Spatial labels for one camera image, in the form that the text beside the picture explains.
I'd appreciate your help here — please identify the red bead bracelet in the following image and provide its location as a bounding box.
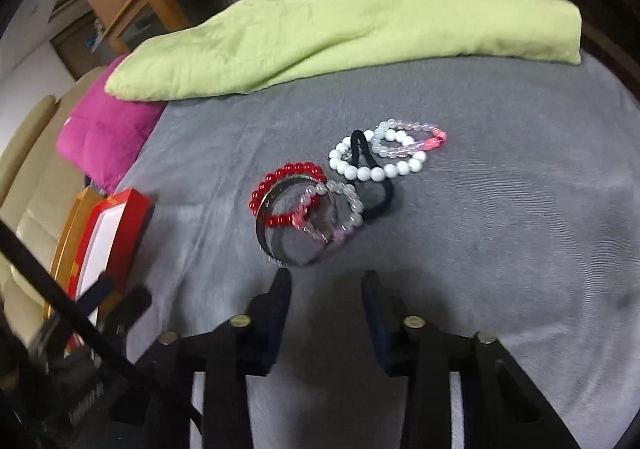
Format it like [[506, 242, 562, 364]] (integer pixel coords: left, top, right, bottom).
[[247, 160, 329, 230]]

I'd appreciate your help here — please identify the magenta pillow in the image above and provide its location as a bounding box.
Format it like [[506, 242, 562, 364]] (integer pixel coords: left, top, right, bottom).
[[56, 56, 166, 194]]

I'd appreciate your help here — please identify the grey bed cover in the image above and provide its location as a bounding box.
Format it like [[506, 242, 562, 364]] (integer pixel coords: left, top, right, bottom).
[[124, 57, 639, 448]]

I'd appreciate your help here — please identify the pale pink bead bracelet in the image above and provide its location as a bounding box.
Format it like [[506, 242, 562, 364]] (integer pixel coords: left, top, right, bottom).
[[369, 117, 449, 160]]

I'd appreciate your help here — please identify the black hair tie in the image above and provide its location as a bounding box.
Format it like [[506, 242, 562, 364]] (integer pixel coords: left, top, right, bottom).
[[348, 128, 395, 222]]

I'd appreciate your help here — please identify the silver metal bangle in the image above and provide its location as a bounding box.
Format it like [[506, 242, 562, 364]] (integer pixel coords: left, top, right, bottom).
[[255, 174, 337, 267]]

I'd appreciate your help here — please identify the pink clear bead bracelet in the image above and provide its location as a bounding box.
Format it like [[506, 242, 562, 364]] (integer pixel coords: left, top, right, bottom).
[[290, 179, 366, 245]]

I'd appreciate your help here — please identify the red tray white lining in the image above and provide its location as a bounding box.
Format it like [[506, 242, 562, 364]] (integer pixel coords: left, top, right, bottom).
[[65, 188, 151, 325]]

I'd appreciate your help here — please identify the white bead bracelet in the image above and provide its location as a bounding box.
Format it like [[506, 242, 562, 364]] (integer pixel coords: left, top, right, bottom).
[[327, 128, 428, 182]]

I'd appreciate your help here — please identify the orange tray white lining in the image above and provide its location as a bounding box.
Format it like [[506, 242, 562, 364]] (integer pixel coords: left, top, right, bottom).
[[49, 187, 103, 292]]

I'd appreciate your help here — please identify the black cable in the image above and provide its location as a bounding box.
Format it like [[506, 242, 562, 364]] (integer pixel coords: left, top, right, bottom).
[[0, 218, 147, 390]]

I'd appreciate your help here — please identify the light green folded blanket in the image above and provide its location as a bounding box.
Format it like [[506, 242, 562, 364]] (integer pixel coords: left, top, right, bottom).
[[105, 0, 582, 102]]

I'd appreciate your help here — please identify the beige leather sofa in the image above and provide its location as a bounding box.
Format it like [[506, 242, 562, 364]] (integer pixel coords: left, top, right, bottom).
[[0, 65, 109, 345]]

